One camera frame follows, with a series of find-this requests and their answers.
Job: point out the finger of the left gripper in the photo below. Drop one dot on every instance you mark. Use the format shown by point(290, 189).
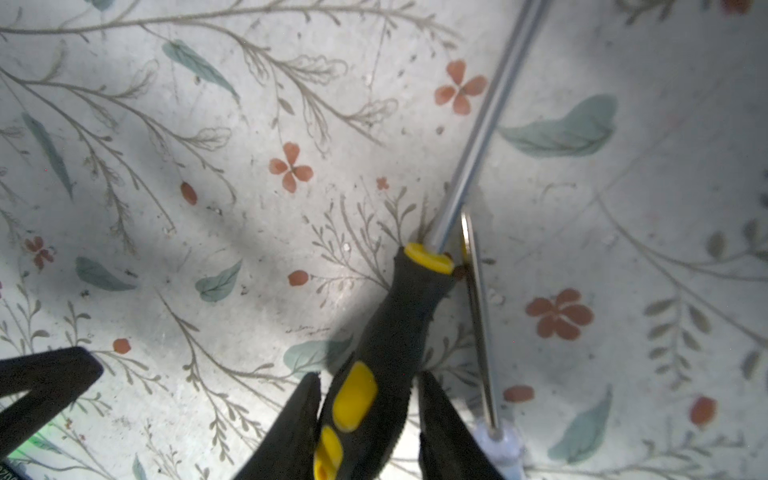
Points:
point(47, 382)

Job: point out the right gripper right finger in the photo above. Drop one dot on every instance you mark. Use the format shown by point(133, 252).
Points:
point(447, 448)

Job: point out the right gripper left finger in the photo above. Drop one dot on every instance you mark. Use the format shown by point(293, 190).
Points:
point(287, 450)

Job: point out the clear handled screwdriver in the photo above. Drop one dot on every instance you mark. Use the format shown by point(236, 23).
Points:
point(497, 438)

